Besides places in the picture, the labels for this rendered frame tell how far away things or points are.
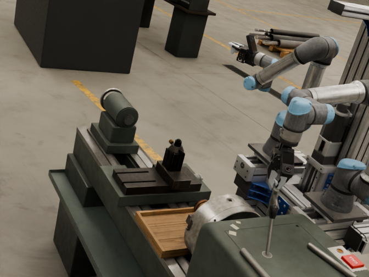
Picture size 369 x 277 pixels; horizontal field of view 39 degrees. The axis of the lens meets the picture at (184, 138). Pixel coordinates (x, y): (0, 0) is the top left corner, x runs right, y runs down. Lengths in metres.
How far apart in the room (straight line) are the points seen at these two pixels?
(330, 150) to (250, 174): 0.42
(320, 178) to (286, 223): 0.70
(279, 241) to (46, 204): 2.46
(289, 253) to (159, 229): 0.77
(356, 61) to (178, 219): 1.14
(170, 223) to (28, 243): 1.42
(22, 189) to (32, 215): 0.34
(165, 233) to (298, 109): 0.94
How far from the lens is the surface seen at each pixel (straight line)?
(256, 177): 2.81
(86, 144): 3.16
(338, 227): 2.59
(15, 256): 3.60
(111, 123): 3.06
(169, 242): 2.41
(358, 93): 2.23
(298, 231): 2.07
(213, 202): 2.13
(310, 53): 2.71
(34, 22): 7.16
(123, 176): 2.65
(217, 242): 1.87
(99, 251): 2.84
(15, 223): 3.87
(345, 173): 2.47
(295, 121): 1.87
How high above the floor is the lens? 2.27
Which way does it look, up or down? 24 degrees down
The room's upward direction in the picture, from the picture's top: 15 degrees clockwise
